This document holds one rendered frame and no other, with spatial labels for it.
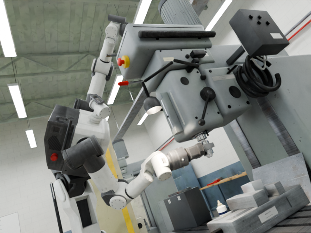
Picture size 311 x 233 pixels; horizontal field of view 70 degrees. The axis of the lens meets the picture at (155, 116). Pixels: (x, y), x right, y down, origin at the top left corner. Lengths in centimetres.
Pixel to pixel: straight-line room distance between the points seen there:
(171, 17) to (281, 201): 112
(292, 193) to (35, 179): 962
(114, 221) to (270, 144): 182
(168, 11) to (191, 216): 120
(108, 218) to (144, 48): 194
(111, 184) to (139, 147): 990
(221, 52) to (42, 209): 922
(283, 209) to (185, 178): 747
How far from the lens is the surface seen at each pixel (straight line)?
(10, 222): 998
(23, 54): 775
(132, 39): 107
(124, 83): 116
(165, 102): 104
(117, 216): 261
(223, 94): 111
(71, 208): 130
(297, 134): 121
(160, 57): 105
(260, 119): 130
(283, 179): 127
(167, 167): 97
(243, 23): 112
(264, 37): 110
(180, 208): 138
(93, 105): 116
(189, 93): 102
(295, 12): 562
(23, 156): 1040
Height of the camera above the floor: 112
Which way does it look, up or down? 19 degrees up
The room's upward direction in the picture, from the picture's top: 22 degrees counter-clockwise
